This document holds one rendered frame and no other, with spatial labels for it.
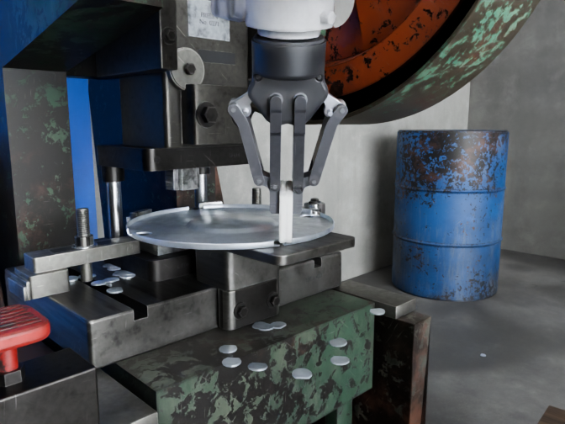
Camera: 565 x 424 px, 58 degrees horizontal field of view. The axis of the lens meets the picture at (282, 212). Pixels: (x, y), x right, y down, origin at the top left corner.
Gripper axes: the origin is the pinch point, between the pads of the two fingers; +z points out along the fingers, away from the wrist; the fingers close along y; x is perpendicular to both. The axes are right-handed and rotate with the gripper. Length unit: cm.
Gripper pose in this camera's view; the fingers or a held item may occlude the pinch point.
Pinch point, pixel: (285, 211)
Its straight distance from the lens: 61.1
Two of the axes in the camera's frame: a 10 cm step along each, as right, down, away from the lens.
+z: -0.1, 8.8, 4.8
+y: 10.0, 0.1, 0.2
